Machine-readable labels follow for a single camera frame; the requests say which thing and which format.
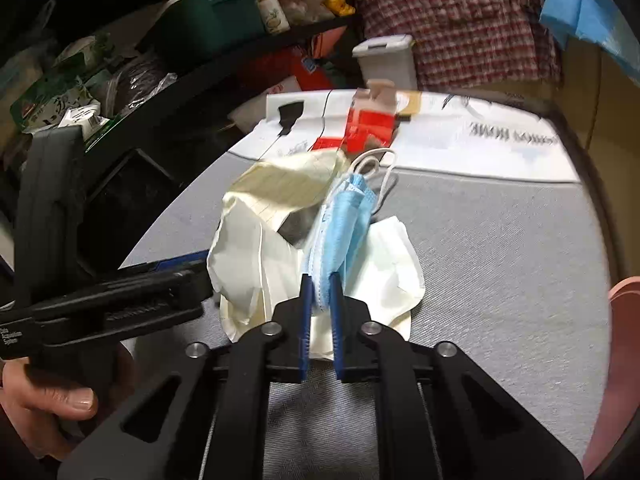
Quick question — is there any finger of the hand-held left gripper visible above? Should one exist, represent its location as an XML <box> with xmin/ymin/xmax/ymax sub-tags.
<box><xmin>117</xmin><ymin>250</ymin><xmax>211</xmax><ymax>276</ymax></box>
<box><xmin>167</xmin><ymin>266</ymin><xmax>216</xmax><ymax>313</ymax></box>

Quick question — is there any white printed sheet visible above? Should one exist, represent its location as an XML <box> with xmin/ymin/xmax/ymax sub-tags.
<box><xmin>227</xmin><ymin>89</ymin><xmax>581</xmax><ymax>183</ymax></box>

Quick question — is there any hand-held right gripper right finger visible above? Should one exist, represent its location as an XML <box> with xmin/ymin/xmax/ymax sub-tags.
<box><xmin>327</xmin><ymin>271</ymin><xmax>586</xmax><ymax>480</ymax></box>

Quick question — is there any green snack packet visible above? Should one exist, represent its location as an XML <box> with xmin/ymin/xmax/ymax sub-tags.
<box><xmin>10</xmin><ymin>35</ymin><xmax>126</xmax><ymax>153</ymax></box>

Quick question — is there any cream paper bag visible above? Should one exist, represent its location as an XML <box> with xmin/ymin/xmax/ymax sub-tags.
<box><xmin>207</xmin><ymin>150</ymin><xmax>351</xmax><ymax>346</ymax></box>

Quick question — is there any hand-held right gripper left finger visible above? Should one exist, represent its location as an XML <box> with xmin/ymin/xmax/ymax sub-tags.
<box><xmin>57</xmin><ymin>272</ymin><xmax>313</xmax><ymax>480</ymax></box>

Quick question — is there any person's left hand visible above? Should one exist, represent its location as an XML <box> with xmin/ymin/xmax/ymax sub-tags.
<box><xmin>0</xmin><ymin>345</ymin><xmax>137</xmax><ymax>461</ymax></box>

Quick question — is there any red plaid cloth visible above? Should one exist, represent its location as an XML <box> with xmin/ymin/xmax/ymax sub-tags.
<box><xmin>342</xmin><ymin>0</ymin><xmax>563</xmax><ymax>91</ymax></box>

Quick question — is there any white lidded jar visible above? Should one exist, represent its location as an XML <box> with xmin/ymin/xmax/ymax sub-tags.
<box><xmin>255</xmin><ymin>0</ymin><xmax>291</xmax><ymax>36</ymax></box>

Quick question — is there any green storage box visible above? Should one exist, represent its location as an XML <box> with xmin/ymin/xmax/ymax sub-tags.
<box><xmin>150</xmin><ymin>0</ymin><xmax>266</xmax><ymax>68</ymax></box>

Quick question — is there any blue face mask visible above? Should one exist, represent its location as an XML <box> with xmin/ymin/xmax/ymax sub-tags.
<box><xmin>302</xmin><ymin>147</ymin><xmax>398</xmax><ymax>311</ymax></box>

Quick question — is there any clear plastic bag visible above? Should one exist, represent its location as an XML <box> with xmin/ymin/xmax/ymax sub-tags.
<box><xmin>107</xmin><ymin>55</ymin><xmax>178</xmax><ymax>111</ymax></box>

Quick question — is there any red and white carton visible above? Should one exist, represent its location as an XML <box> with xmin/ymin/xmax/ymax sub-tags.
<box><xmin>312</xmin><ymin>80</ymin><xmax>401</xmax><ymax>156</ymax></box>

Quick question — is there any white lidded bin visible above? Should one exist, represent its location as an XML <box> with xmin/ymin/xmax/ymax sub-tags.
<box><xmin>351</xmin><ymin>34</ymin><xmax>418</xmax><ymax>93</ymax></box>

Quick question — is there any pink plastic bin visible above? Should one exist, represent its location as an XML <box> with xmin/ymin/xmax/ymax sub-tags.
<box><xmin>582</xmin><ymin>276</ymin><xmax>640</xmax><ymax>480</ymax></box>

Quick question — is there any black shelf rack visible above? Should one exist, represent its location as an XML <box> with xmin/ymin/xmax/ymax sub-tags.
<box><xmin>0</xmin><ymin>0</ymin><xmax>366</xmax><ymax>281</ymax></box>

